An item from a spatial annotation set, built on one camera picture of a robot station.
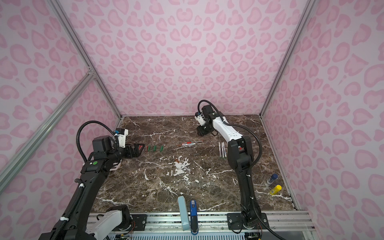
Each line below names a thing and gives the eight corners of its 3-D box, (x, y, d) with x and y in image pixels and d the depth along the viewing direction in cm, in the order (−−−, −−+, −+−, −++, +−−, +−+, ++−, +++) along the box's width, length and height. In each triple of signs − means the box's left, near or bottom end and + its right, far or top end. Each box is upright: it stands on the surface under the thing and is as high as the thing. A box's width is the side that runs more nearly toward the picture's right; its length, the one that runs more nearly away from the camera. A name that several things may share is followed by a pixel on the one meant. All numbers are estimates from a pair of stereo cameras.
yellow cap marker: (270, 195, 83) (277, 189, 76) (268, 190, 85) (275, 184, 77) (275, 195, 83) (282, 189, 76) (273, 190, 85) (280, 184, 77)
